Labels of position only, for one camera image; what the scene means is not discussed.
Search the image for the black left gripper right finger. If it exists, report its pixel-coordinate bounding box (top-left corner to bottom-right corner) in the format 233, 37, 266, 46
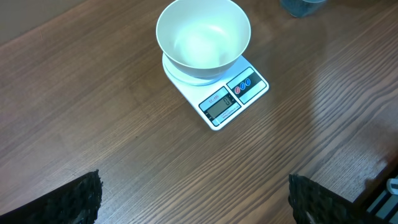
288, 174, 364, 224

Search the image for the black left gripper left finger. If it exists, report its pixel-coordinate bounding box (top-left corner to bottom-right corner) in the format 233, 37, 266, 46
1, 170, 103, 224

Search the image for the white bowl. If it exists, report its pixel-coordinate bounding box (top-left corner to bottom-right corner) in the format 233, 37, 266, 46
155, 0, 251, 78

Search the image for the clear plastic container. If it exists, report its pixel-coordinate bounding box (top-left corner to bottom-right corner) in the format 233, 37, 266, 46
280, 0, 327, 17

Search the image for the white digital kitchen scale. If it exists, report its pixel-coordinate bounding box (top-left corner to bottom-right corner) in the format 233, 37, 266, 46
162, 54, 270, 131

